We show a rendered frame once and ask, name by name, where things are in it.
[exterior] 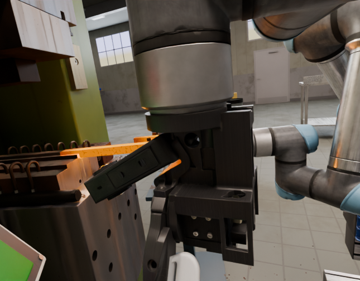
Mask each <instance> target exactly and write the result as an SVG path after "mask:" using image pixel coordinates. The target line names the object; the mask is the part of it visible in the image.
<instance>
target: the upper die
mask: <svg viewBox="0 0 360 281"><path fill-rule="evenodd" d="M71 57H75V53H74V48H73V43H72V39H71V34H70V30H69V24H68V22H66V21H64V20H62V19H59V18H57V17H55V16H53V15H50V14H48V13H46V12H44V11H41V10H39V9H37V8H35V7H32V6H29V5H27V4H25V3H23V2H20V1H18V0H0V60H3V59H10V58H18V59H27V60H35V61H36V62H44V61H51V60H59V59H67V58H71Z"/></svg>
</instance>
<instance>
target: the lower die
mask: <svg viewBox="0 0 360 281"><path fill-rule="evenodd" d="M62 151H64V150H60V151H47V152H35V153H21V154H9V155H1V156H0V157H12V156H24V155H32V154H45V153H58V152H62ZM32 160H33V161H36V162H38V164H39V166H40V170H41V171H40V172H37V169H36V166H35V164H31V165H30V173H31V176H32V180H33V184H34V186H35V188H36V190H37V191H54V190H72V189H76V188H78V187H79V186H80V185H81V184H82V183H83V182H85V181H86V180H87V179H88V178H89V177H91V176H92V175H93V173H94V172H96V171H97V170H98V169H99V164H98V160H97V156H96V157H84V158H80V156H79V154H67V155H59V156H46V157H32V158H19V159H6V160H0V163H4V164H5V165H6V166H7V168H8V169H9V166H10V165H11V163H13V162H20V163H21V164H22V165H23V167H24V170H25V172H24V173H21V170H20V167H19V166H18V165H15V166H13V174H14V176H15V180H16V183H17V187H18V189H20V192H31V190H30V189H31V187H30V183H29V181H28V177H27V173H26V164H27V163H28V162H29V161H32ZM79 180H81V183H79ZM0 185H1V188H2V190H3V192H4V193H14V188H13V184H12V181H11V178H10V175H9V174H5V171H4V168H3V167H2V166H0Z"/></svg>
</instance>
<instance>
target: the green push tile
mask: <svg viewBox="0 0 360 281"><path fill-rule="evenodd" d="M32 267H33V262H31V261H30V260H28V259H27V258H25V257H24V256H23V255H21V254H20V253H19V252H17V251H15V250H14V249H13V248H11V247H10V246H8V245H7V244H6V243H4V242H3V241H2V240H0V281H27V280H28V278H29V275H30V272H31V270H32Z"/></svg>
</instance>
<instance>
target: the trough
mask: <svg viewBox="0 0 360 281"><path fill-rule="evenodd" d="M59 155H60V152H58V153H45V154H32V155H24V156H12V157H0V160H6V159H19V158H32V157H46V156H59Z"/></svg>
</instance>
